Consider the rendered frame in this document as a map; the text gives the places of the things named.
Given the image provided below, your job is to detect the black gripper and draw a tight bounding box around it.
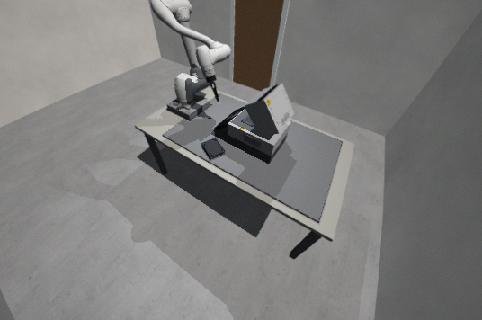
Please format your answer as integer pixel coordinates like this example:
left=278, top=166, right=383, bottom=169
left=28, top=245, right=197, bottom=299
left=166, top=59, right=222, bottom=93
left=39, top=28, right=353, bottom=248
left=206, top=75, right=221, bottom=105

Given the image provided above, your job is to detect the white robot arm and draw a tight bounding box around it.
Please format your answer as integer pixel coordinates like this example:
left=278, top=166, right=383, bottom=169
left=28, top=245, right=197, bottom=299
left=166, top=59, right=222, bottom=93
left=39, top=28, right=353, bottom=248
left=151, top=0, right=231, bottom=110

